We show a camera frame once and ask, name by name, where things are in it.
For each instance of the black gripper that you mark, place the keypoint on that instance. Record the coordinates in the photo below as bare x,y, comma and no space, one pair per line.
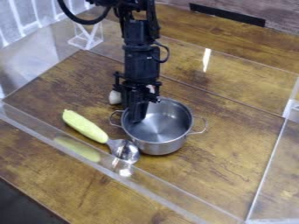
138,84

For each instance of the red and white mushroom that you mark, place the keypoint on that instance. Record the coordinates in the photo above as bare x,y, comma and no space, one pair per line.
115,96

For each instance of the silver pot with handles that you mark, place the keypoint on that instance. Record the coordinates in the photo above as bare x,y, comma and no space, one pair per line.
161,133

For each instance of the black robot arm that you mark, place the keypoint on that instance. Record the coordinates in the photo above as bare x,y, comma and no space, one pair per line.
139,26

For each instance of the black strip on table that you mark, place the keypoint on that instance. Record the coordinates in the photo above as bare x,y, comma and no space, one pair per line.
229,15

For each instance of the spoon with yellow handle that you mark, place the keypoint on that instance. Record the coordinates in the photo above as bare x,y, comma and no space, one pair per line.
122,148

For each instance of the clear acrylic triangle bracket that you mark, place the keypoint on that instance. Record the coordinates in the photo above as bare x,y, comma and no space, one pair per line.
87,36

